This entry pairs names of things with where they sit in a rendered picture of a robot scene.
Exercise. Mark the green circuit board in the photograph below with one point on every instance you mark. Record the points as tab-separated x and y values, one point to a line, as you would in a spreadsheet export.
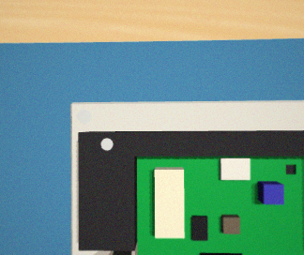
220	206

